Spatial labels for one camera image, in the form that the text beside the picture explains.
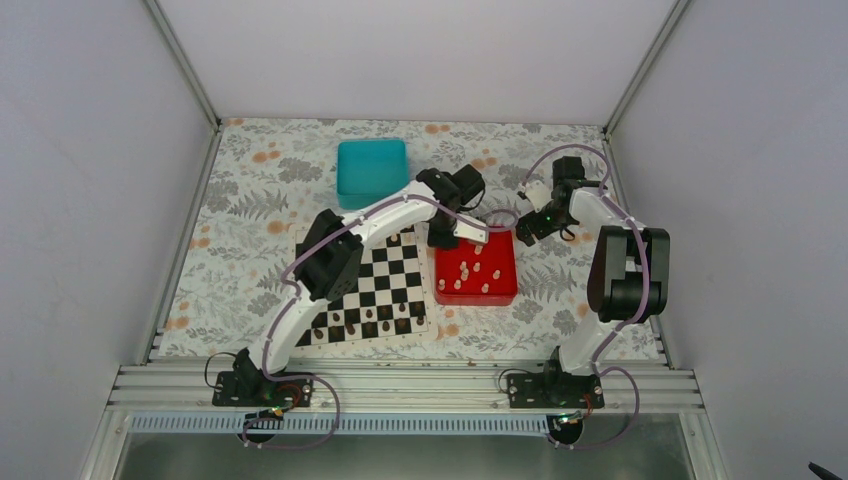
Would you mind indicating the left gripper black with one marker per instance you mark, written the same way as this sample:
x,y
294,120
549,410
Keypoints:
x,y
434,240

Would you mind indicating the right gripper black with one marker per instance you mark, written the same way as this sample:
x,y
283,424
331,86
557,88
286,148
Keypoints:
x,y
539,228

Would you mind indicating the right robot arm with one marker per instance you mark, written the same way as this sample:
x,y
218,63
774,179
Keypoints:
x,y
629,274

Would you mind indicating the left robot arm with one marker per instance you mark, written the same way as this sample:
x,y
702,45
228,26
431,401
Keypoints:
x,y
328,266

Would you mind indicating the red plastic tray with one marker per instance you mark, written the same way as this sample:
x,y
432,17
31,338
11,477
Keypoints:
x,y
497,254

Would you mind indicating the black white chessboard mat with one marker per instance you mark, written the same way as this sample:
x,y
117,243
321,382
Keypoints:
x,y
390,273

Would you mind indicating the teal plastic box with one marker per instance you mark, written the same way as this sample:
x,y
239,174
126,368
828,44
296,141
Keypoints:
x,y
370,170

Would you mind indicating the floral patterned tablecloth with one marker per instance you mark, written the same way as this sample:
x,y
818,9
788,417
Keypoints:
x,y
271,176

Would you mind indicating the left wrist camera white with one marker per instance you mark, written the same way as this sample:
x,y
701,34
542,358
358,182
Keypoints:
x,y
471,230

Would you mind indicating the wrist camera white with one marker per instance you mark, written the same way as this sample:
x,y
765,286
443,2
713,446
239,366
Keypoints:
x,y
537,193
471,230

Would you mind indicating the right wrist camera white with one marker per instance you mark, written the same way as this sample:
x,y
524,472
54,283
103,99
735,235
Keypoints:
x,y
537,193

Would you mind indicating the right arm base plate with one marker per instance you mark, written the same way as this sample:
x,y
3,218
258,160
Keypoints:
x,y
555,391

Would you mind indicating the aluminium rail frame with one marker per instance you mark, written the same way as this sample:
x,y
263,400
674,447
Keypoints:
x,y
404,387

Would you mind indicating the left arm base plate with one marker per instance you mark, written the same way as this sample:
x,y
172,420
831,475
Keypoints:
x,y
294,391

